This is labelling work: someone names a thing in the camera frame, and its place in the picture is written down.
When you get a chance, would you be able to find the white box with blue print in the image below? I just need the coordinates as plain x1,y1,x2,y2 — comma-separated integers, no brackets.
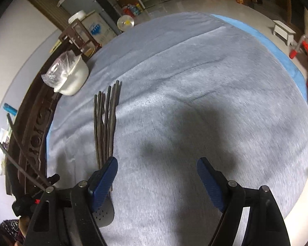
82,10,118,47

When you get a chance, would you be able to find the pile of pale papers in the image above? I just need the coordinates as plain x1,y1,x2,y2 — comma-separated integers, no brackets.
0,127,12,176

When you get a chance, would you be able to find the dark carved wooden headboard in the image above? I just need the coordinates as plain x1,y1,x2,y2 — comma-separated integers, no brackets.
5,31,67,195

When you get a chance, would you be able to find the person's left forearm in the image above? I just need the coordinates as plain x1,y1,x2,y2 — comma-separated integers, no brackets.
0,216,29,246

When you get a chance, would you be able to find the brown wooden door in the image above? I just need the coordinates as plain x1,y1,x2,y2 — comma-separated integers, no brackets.
24,0,75,31

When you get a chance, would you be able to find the dark wooden chopstick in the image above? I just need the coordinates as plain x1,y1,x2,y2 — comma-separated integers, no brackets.
6,113,53,185
0,141,47,192

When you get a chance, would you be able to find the brown wooden nightstand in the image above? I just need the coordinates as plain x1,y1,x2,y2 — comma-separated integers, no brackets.
59,19,102,57

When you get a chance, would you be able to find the grey refrigerator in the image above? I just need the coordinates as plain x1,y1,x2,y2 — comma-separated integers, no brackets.
57,0,124,28

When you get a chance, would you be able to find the white jar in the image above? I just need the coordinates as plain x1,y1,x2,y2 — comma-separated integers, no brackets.
68,10,86,24

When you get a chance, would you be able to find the blue bed sheet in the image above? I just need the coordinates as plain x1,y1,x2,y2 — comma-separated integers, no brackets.
46,14,308,164

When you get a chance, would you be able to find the white wooden stool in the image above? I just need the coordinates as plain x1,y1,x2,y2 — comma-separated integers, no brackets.
272,20,297,47

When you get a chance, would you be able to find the grey plush blanket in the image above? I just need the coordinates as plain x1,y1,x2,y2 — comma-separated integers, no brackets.
46,12,308,246

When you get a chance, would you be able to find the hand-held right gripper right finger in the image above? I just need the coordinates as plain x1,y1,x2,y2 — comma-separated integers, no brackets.
197,157,292,246

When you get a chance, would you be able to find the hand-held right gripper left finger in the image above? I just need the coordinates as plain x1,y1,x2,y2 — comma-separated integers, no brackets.
26,156,118,246

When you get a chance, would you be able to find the white ceramic pot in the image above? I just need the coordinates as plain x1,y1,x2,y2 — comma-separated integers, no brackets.
53,54,90,96

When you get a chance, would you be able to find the blue cylinder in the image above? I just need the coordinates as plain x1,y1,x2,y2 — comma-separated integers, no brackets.
4,103,18,116

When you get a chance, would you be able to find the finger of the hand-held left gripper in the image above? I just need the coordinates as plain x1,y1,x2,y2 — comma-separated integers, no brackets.
38,173,60,188

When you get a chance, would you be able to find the bundle of dark chopsticks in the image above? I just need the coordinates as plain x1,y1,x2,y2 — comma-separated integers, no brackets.
93,80,122,192

